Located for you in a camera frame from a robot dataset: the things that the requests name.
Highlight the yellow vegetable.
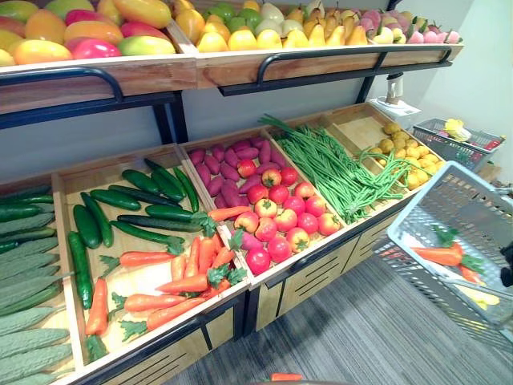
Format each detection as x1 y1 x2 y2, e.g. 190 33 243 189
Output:
460 286 501 310

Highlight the large green long bean bundle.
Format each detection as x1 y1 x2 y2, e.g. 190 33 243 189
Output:
258 113 406 225

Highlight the grey plastic shopping basket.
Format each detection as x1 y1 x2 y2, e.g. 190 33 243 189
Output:
374 160 513 355

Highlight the pink radish with leaves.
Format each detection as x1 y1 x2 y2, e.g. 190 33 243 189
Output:
228 229 265 253

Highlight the small orange carrot with leaves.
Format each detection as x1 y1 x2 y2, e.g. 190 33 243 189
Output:
458 256 487 286

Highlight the white weighing scale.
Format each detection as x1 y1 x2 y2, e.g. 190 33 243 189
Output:
367 73 422 130

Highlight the red yellow tomato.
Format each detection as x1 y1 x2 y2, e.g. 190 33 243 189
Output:
253 197 279 220
266 234 293 264
268 184 291 206
297 212 320 236
282 195 307 216
244 246 272 276
279 165 300 187
274 208 299 233
317 212 342 237
236 158 258 179
261 168 283 188
304 194 327 218
293 180 317 201
285 226 311 254
254 217 279 243
246 184 270 205
233 210 261 234

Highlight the pale white pear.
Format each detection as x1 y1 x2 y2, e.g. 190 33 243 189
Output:
254 17 284 37
260 1 286 26
305 0 327 19
280 18 305 38

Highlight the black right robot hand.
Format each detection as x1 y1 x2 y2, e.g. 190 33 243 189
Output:
499 244 513 288

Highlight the large orange carrot with leaves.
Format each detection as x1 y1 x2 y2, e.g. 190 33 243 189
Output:
411 225 465 268

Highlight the small green long bean bundle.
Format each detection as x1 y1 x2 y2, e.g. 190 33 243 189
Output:
355 146 442 190

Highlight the long wooden shelf tray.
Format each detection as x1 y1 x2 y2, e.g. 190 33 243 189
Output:
166 18 465 90

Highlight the wooden slotted base cabinet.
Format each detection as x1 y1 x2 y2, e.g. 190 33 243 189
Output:
63 208 406 385

